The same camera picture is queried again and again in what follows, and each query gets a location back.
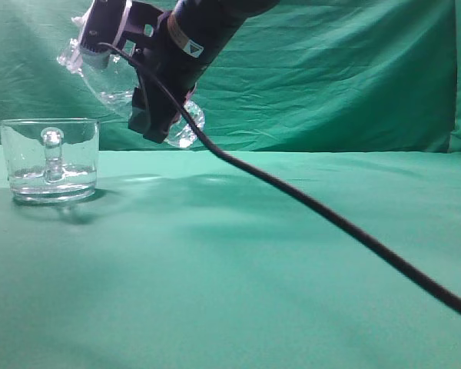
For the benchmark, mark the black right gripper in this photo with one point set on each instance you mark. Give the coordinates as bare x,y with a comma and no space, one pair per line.
178,46

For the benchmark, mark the green backdrop cloth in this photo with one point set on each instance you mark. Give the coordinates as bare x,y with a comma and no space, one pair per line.
306,76

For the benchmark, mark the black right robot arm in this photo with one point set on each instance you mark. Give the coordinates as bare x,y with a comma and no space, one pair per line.
240,12

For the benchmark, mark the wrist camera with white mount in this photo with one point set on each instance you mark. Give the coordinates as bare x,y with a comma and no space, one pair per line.
109,25

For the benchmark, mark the clear plastic water bottle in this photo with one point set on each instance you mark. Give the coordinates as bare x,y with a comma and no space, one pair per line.
114,87

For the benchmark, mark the green table cloth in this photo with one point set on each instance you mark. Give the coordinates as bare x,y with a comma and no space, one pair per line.
181,261

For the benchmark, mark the clear glass mug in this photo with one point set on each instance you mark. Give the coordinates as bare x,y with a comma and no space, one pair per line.
50,160

